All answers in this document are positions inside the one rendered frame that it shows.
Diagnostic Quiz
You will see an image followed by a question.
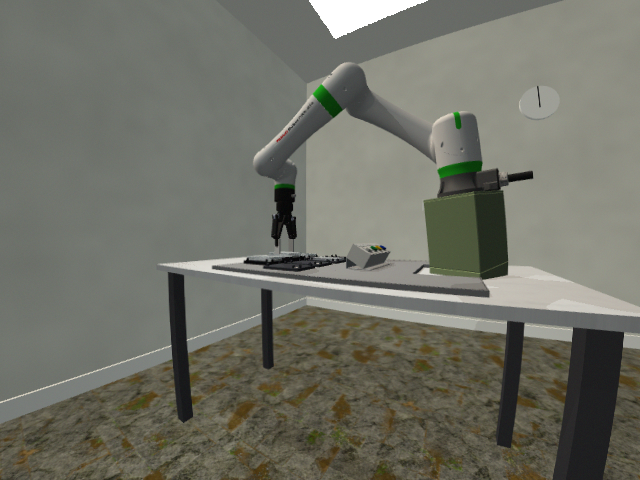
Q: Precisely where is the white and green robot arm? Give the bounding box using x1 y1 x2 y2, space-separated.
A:
253 62 533 203

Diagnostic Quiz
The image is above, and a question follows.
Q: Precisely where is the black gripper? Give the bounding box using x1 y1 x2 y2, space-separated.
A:
271 202 297 254

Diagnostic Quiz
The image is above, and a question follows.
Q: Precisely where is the cream button panel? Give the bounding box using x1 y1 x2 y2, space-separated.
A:
346 243 391 270

